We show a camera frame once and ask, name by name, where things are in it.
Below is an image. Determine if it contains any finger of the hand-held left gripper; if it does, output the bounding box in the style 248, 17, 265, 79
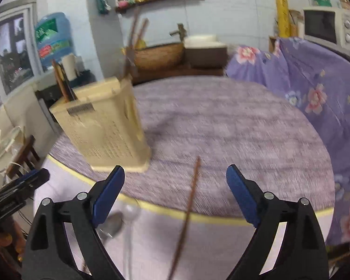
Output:
0, 168, 51, 200
6, 170, 41, 186

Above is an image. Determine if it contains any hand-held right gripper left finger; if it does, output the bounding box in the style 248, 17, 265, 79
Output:
22, 165, 126, 280

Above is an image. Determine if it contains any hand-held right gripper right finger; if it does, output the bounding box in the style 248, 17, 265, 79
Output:
225, 164, 329, 280

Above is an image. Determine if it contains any metal spoon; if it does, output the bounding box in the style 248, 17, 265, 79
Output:
122, 201, 141, 280

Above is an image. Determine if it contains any cream plastic utensil holder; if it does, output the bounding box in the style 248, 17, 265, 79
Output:
49, 76, 151, 173

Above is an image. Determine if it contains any dark wooden stool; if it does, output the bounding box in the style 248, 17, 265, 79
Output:
7, 135, 42, 179

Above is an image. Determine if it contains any paper towel roll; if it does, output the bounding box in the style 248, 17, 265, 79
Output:
61, 53, 78, 81

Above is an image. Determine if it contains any window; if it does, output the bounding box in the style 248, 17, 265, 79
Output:
0, 4, 43, 94

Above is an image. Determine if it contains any purple floral cloth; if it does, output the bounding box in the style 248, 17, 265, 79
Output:
226, 36, 350, 246

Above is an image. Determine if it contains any blue water jug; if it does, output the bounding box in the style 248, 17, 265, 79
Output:
35, 12, 72, 68

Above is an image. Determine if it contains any woven basin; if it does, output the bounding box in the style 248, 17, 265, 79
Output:
132, 42, 185, 71

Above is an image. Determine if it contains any small wooden box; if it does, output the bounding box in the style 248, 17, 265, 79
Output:
268, 35, 281, 52

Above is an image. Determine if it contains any white plastic tub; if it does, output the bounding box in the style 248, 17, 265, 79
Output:
184, 34, 227, 50

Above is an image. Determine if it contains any bronze faucet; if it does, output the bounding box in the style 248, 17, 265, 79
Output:
169, 23, 187, 43

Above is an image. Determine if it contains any white microwave oven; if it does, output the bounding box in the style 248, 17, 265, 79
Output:
302, 7, 350, 56

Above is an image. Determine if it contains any dark green wall packet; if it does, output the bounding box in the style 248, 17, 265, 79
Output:
96, 0, 112, 15

